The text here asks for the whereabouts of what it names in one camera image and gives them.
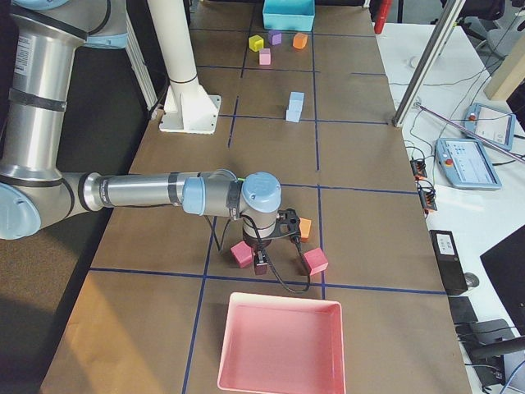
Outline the far teach pendant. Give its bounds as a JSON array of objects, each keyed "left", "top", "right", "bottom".
[{"left": 463, "top": 103, "right": 516, "bottom": 151}]

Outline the black box with label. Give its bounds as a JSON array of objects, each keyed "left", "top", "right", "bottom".
[{"left": 429, "top": 230, "right": 468, "bottom": 296}]

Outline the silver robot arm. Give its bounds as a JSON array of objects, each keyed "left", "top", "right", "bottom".
[{"left": 1, "top": 1, "right": 300, "bottom": 248}]

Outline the red fire extinguisher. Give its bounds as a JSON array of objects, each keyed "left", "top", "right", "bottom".
[{"left": 374, "top": 0, "right": 392, "bottom": 34}]

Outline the purple foam block left side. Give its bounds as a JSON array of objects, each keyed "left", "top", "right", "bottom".
[{"left": 267, "top": 30, "right": 282, "bottom": 46}]

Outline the black power strip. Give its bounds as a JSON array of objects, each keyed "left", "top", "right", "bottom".
[{"left": 410, "top": 158, "right": 437, "bottom": 215}]

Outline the orange foam block right side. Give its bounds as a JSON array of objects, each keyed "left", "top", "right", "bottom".
[{"left": 299, "top": 218, "right": 312, "bottom": 243}]

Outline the dark red foam block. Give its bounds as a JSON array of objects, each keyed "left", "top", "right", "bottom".
[{"left": 231, "top": 241, "right": 253, "bottom": 268}]

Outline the orange foam block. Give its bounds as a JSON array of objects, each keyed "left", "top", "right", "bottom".
[
  {"left": 299, "top": 218, "right": 312, "bottom": 243},
  {"left": 292, "top": 33, "right": 308, "bottom": 50}
]

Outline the near teach pendant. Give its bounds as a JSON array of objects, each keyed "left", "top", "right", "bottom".
[{"left": 436, "top": 138, "right": 502, "bottom": 190}]

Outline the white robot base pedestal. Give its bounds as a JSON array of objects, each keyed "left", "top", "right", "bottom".
[{"left": 148, "top": 0, "right": 221, "bottom": 135}]

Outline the yellow foam block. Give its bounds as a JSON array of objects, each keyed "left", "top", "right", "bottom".
[{"left": 249, "top": 34, "right": 264, "bottom": 53}]

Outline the black laptop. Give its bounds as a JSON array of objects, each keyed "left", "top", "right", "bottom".
[{"left": 481, "top": 231, "right": 524, "bottom": 331}]

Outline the orange foam block left side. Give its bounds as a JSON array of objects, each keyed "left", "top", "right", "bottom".
[{"left": 292, "top": 33, "right": 308, "bottom": 50}]

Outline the aluminium frame post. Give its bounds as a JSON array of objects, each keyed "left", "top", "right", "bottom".
[{"left": 392, "top": 0, "right": 466, "bottom": 127}]

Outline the pink plastic tray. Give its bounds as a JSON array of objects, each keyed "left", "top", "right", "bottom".
[{"left": 217, "top": 292, "right": 346, "bottom": 393}]

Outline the pink foam block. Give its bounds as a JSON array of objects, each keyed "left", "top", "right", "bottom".
[{"left": 258, "top": 48, "right": 272, "bottom": 66}]

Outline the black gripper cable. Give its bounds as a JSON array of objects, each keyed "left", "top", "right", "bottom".
[{"left": 212, "top": 213, "right": 313, "bottom": 293}]

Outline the teal plastic bin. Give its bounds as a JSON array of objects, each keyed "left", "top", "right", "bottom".
[{"left": 262, "top": 0, "right": 315, "bottom": 32}]

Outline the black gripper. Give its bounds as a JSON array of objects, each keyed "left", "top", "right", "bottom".
[{"left": 241, "top": 208, "right": 301, "bottom": 249}]

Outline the light blue foam block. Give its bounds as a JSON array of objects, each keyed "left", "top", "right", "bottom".
[{"left": 285, "top": 109, "right": 302, "bottom": 123}]

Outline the teach pendant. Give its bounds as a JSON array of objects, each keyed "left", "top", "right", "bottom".
[
  {"left": 463, "top": 103, "right": 516, "bottom": 151},
  {"left": 436, "top": 138, "right": 502, "bottom": 190}
]

